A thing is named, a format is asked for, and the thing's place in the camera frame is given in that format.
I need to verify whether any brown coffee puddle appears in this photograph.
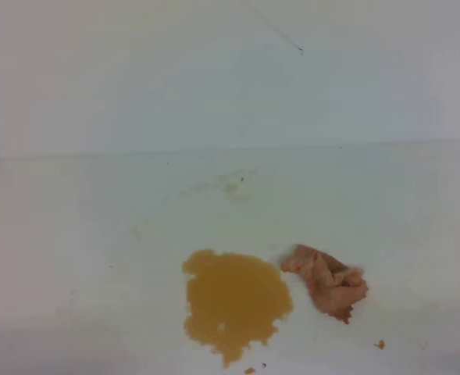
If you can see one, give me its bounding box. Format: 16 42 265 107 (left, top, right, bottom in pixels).
182 249 294 368

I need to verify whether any orange-pink rag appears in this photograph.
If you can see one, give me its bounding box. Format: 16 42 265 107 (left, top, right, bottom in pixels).
280 245 369 324

